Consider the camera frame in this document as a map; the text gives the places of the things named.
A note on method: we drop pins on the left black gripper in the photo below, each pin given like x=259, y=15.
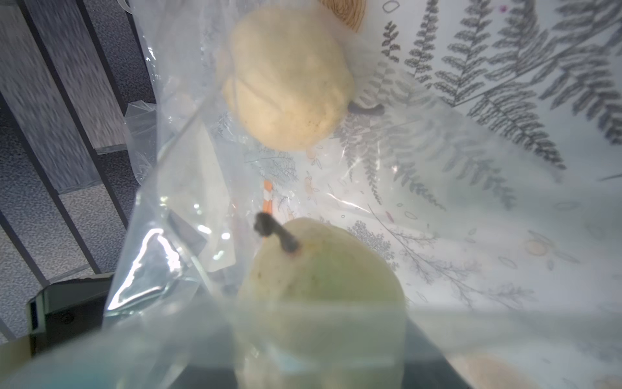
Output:
x=66, y=310

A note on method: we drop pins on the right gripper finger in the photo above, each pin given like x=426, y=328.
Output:
x=425, y=366

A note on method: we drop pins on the clear orange zip-top bag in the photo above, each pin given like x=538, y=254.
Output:
x=267, y=197

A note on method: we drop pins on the pale pear with stem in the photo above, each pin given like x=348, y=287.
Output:
x=285, y=77

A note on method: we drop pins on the clear bag of buns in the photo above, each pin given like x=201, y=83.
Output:
x=491, y=186

